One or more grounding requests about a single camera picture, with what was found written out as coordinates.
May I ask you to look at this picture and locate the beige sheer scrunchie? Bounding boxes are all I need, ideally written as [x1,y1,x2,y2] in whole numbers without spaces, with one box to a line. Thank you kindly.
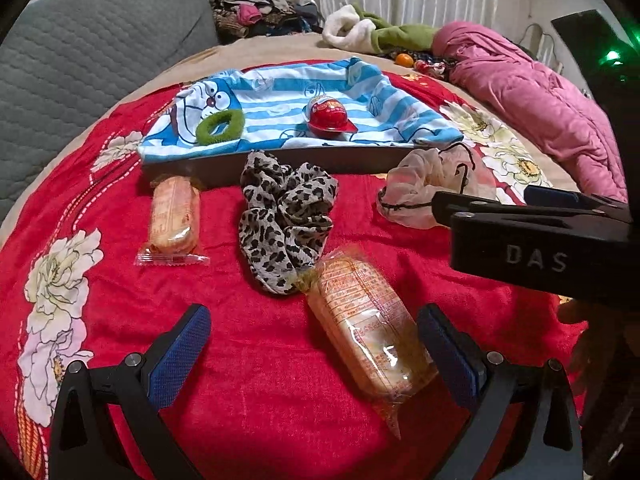
[376,143,496,230]

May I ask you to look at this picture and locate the red Kinder egg toy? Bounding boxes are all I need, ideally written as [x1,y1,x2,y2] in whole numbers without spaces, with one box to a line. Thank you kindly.
[305,94,358,139]

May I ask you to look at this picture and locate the large bread package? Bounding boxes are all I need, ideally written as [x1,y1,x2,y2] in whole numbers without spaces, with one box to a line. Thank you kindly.
[295,247,437,437]

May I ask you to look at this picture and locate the leopard print scrunchie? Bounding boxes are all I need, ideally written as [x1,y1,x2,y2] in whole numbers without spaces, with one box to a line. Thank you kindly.
[239,151,338,296]

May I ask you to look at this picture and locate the small bread package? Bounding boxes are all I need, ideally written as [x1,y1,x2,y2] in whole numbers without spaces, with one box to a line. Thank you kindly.
[134,176,209,266]

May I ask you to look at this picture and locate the green fuzzy hair scrunchie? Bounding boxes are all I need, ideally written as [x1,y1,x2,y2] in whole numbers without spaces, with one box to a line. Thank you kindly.
[195,110,245,145]

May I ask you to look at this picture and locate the pink quilted comforter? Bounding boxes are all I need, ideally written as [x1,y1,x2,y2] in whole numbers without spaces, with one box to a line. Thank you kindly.
[432,22,628,203]

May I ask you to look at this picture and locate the colourful snack wrappers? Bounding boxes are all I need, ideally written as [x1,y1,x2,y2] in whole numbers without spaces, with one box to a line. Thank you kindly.
[413,58,457,80]

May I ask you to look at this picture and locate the blue striped cartoon tray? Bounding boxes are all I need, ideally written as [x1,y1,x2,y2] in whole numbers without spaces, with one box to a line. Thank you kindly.
[138,58,463,176]

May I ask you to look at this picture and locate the cluttered side desk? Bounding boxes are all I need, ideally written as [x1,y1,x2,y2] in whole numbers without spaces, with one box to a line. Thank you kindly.
[516,23,564,74]

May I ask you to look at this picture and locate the orange fruit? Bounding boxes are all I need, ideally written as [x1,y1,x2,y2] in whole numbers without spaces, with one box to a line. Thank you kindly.
[394,53,414,68]

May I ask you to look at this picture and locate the black television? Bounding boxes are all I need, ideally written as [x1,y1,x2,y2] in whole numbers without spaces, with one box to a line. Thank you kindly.
[551,10,639,113]

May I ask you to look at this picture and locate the green and white garment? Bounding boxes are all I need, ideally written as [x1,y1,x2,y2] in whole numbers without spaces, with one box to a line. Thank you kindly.
[322,4,439,54]

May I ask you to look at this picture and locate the beige bed sheet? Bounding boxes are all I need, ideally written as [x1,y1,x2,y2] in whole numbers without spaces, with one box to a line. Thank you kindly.
[1,32,579,249]

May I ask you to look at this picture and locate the pile of clothes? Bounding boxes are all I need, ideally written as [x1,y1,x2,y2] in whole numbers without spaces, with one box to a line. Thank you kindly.
[209,0,323,44]

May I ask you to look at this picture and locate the grey quilted headboard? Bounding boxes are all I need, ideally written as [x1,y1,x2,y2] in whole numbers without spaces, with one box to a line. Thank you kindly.
[1,0,218,214]

